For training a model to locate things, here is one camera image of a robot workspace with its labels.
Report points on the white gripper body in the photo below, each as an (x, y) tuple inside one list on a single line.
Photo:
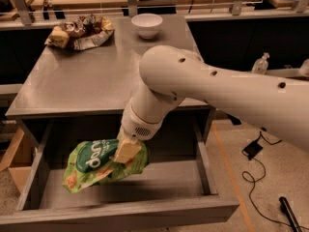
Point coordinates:
[(139, 124)]

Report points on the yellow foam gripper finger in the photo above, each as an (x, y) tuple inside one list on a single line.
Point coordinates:
[(127, 148)]

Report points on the green rice chip bag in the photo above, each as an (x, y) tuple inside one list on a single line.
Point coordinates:
[(90, 164)]

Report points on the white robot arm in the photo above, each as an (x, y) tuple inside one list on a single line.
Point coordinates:
[(276, 104)]

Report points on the open grey top drawer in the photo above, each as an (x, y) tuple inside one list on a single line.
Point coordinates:
[(177, 188)]

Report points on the grey drawer cabinet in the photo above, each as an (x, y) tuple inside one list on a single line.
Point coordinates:
[(84, 92)]

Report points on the brown snack bag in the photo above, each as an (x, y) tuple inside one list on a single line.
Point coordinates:
[(86, 32)]

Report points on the white ceramic bowl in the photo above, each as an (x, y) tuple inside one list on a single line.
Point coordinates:
[(147, 25)]

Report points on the cardboard box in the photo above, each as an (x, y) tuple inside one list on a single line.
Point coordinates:
[(18, 159)]

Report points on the black power adapter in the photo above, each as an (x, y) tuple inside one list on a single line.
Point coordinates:
[(252, 149)]

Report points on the clear sanitizer pump bottle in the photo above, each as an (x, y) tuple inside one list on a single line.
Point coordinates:
[(260, 66)]

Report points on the grey metal railing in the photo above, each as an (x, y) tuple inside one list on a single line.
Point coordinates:
[(47, 13)]

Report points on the black cylindrical tool handle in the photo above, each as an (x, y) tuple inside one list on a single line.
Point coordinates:
[(288, 212)]

